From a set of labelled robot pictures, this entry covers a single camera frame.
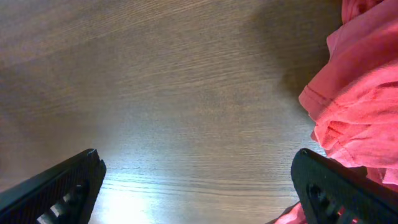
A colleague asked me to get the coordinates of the red t-shirt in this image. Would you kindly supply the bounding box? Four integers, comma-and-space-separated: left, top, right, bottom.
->
273, 0, 398, 224

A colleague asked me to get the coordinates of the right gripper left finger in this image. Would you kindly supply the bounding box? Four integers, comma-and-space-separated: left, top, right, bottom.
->
1, 149, 106, 223

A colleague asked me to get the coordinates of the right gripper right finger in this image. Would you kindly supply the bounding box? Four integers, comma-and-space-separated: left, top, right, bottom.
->
290, 148, 397, 224

